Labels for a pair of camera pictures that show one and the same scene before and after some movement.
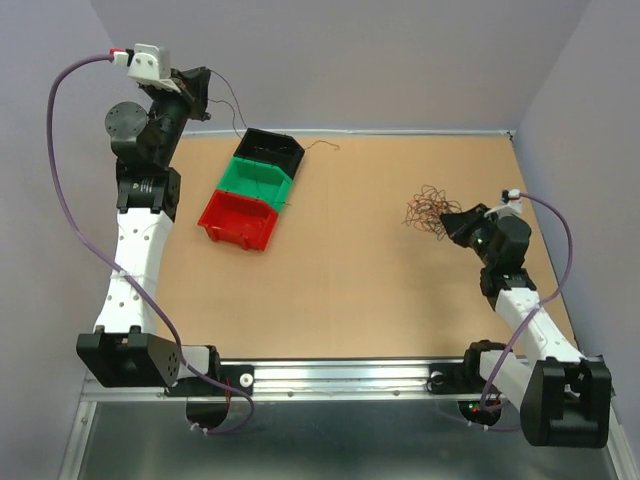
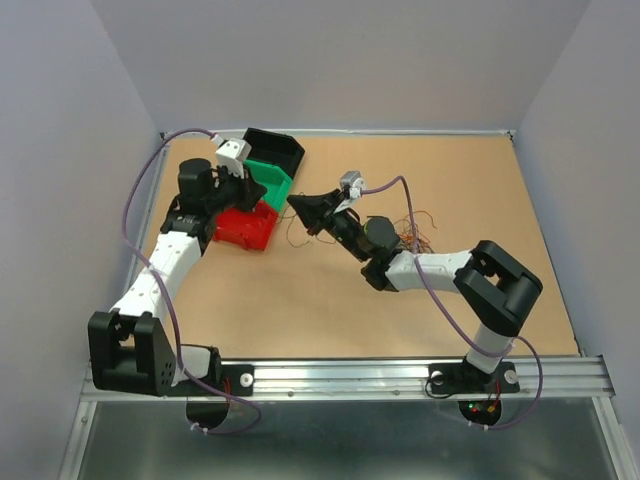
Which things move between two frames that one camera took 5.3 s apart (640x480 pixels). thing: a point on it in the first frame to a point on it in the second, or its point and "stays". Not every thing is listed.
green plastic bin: [264, 180] stays
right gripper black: [458, 223] to [311, 208]
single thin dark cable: [234, 118] to [287, 231]
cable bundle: [425, 209] to [404, 225]
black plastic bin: [279, 149] stays
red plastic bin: [239, 219] stays
